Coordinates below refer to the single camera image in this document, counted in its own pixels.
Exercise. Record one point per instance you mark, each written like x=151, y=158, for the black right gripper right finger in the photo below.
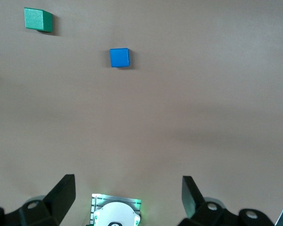
x=191, y=200

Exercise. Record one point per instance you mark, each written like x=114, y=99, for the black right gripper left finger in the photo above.
x=61, y=195

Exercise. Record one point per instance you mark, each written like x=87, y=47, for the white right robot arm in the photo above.
x=115, y=212

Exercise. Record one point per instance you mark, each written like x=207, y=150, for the blue wooden block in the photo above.
x=119, y=57

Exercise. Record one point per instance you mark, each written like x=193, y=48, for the green wooden block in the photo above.
x=35, y=18

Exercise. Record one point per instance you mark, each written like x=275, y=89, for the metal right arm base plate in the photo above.
x=101, y=199

